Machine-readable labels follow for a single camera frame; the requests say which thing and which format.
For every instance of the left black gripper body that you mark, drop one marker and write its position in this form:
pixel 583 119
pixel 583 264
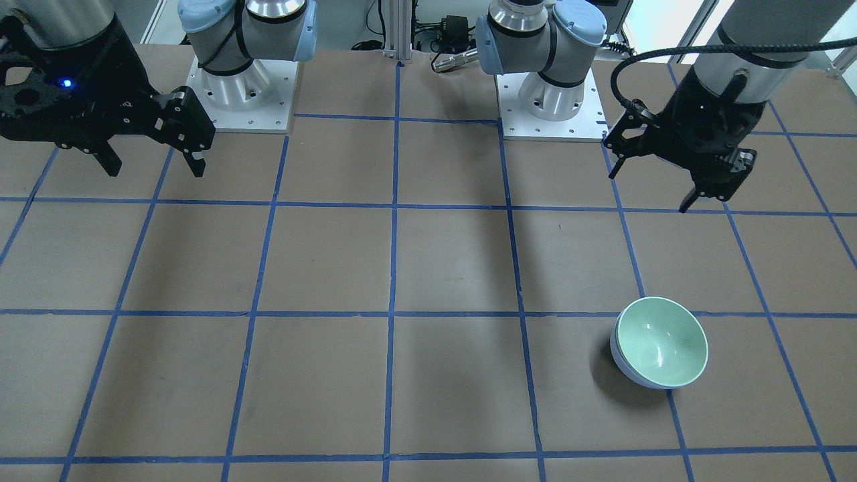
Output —
pixel 684 119

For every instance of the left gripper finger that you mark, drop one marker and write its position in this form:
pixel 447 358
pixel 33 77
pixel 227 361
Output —
pixel 690 199
pixel 619 160

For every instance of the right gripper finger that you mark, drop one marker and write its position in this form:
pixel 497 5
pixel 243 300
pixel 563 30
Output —
pixel 196 166
pixel 108 159

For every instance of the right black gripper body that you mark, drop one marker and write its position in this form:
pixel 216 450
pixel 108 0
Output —
pixel 119 75

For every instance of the green bowl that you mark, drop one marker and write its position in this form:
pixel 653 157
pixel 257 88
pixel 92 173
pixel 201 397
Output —
pixel 663 341

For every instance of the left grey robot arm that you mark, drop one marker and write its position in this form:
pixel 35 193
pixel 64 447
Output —
pixel 769 39

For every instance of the blue bowl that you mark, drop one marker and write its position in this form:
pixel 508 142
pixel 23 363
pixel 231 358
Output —
pixel 626 368

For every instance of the silver metal cylinder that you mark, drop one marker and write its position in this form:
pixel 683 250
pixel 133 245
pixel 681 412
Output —
pixel 455 61

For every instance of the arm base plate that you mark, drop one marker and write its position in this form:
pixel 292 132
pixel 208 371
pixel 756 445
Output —
pixel 258 100
pixel 552 124

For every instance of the aluminium frame post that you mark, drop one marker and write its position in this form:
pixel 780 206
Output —
pixel 397 27

